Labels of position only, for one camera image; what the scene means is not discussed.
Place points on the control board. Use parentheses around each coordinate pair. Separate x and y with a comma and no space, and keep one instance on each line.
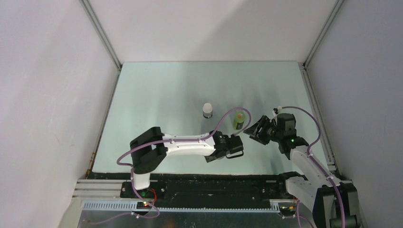
(287,208)
(144,205)

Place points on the white pill bottle blue label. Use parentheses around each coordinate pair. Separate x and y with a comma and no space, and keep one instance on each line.
(207,110)

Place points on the right control board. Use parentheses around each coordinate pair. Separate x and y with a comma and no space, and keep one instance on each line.
(287,208)

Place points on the green pill bottle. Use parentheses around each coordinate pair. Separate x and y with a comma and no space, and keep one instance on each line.
(239,120)

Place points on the left aluminium frame post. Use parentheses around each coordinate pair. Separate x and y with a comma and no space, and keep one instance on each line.
(96,23)

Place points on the left control board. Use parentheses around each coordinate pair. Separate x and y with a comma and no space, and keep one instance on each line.
(144,205)

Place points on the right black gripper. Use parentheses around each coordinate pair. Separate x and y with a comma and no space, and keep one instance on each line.
(259,136)

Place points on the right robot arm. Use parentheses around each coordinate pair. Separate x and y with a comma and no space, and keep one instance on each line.
(333,204)

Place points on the aluminium frame post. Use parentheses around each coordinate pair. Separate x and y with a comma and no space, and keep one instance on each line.
(325,28)
(96,23)

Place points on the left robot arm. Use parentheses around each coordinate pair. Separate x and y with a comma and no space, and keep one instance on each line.
(149,149)

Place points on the right aluminium frame post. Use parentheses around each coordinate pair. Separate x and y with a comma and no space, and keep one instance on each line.
(325,28)

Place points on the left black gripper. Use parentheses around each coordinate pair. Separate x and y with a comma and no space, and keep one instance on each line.
(208,159)

